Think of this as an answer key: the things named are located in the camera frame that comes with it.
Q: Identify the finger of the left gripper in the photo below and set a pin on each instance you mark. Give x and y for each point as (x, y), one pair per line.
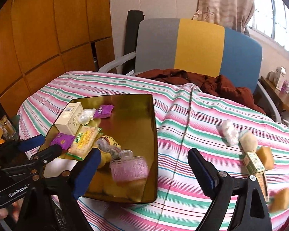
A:
(31, 143)
(45, 156)

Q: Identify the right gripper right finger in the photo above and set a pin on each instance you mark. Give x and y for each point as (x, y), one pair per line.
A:
(205, 173)

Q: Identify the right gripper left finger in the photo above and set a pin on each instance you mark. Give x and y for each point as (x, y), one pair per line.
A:
(83, 172)

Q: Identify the yellow green cracker packet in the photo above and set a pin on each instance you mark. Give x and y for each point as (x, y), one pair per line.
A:
(83, 142)

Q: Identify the pink hair roller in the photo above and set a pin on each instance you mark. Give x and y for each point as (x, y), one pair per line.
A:
(128, 167)

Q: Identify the green yellow small carton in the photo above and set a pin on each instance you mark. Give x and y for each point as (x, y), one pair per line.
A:
(253, 164)

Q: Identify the white plastic ball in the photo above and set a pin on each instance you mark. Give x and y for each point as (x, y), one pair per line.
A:
(86, 116)
(229, 132)

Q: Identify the cream cardboard box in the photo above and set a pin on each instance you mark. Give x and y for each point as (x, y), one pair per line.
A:
(67, 123)

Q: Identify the cream loofah sponge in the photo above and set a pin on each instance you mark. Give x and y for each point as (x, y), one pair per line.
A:
(248, 141)

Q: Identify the long cracker packet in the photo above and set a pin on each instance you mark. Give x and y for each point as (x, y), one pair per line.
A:
(263, 184)

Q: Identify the purple snack packet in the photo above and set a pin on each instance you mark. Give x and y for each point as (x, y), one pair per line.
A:
(104, 111)
(63, 140)

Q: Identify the orange sponge block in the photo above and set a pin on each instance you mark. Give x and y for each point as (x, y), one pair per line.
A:
(265, 155)
(280, 201)

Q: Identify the person's left hand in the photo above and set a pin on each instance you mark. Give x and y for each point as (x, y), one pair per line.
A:
(13, 210)

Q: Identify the striped pink green tablecloth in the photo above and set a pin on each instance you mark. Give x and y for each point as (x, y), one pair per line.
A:
(185, 118)

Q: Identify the gold tin box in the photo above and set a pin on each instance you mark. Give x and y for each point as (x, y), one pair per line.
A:
(131, 126)

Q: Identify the dark red jacket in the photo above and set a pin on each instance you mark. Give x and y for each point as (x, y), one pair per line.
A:
(219, 86)

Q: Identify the wooden desk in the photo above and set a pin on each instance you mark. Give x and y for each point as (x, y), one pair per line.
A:
(280, 99)

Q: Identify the purple box on desk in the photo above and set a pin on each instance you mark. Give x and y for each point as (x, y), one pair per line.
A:
(285, 87)

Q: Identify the wooden wardrobe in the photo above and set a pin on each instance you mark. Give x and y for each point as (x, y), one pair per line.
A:
(42, 39)

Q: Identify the white milk carton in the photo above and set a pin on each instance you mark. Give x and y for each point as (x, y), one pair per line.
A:
(279, 77)

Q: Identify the grey yellow blue chair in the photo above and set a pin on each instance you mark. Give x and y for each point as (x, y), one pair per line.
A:
(198, 47)

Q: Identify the window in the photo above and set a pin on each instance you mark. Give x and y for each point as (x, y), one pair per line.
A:
(271, 18)

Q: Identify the patterned beige curtain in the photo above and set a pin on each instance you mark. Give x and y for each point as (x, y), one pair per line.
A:
(233, 14)

